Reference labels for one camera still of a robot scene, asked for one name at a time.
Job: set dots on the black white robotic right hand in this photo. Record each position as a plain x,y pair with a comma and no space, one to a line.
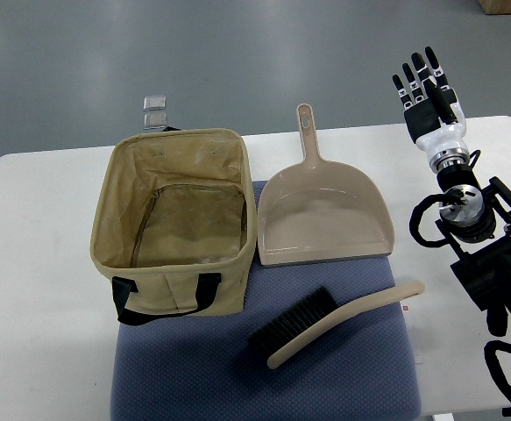
432,112

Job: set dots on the pink hand broom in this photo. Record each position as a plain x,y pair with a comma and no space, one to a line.
317,313

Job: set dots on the yellow fabric bag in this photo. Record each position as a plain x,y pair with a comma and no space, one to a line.
175,227

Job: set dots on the brown cardboard box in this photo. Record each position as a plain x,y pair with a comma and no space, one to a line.
496,7

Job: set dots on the pink plastic dustpan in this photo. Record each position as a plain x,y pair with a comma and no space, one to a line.
321,210

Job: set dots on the lower clear floor marker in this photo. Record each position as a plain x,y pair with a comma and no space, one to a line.
155,120

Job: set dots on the clear floor marker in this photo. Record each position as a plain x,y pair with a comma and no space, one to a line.
154,102
155,120

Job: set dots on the upper clear floor marker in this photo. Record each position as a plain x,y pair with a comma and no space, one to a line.
154,102

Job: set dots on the blue quilted mat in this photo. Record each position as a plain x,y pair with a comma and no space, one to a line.
215,368

